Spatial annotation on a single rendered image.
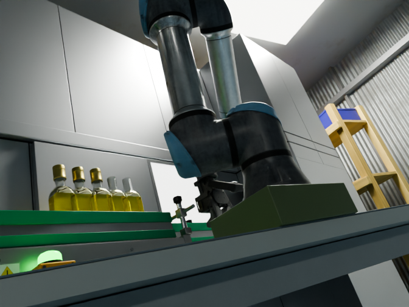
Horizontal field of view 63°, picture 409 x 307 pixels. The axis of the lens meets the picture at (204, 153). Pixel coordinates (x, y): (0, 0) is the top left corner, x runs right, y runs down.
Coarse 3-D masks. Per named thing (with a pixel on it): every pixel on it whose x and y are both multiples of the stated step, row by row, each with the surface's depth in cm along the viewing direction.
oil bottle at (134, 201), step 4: (124, 192) 112; (128, 192) 110; (132, 192) 111; (136, 192) 113; (128, 196) 109; (132, 196) 110; (136, 196) 112; (140, 196) 113; (128, 200) 109; (132, 200) 109; (136, 200) 111; (140, 200) 112; (128, 204) 108; (132, 204) 109; (136, 204) 110; (140, 204) 111; (128, 208) 108; (132, 208) 108; (136, 208) 109; (140, 208) 110
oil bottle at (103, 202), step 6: (96, 192) 101; (102, 192) 102; (108, 192) 104; (96, 198) 100; (102, 198) 101; (108, 198) 103; (96, 204) 99; (102, 204) 100; (108, 204) 102; (96, 210) 99; (102, 210) 99; (108, 210) 101
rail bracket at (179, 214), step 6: (174, 198) 105; (180, 198) 106; (180, 204) 105; (192, 204) 101; (180, 210) 103; (186, 210) 102; (174, 216) 105; (180, 216) 103; (186, 228) 101; (186, 234) 100
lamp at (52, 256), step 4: (44, 252) 65; (48, 252) 65; (52, 252) 65; (56, 252) 66; (40, 256) 64; (44, 256) 64; (48, 256) 64; (52, 256) 65; (56, 256) 65; (60, 256) 66; (40, 260) 64; (44, 260) 64; (48, 260) 64; (52, 260) 64; (56, 260) 65; (60, 260) 65
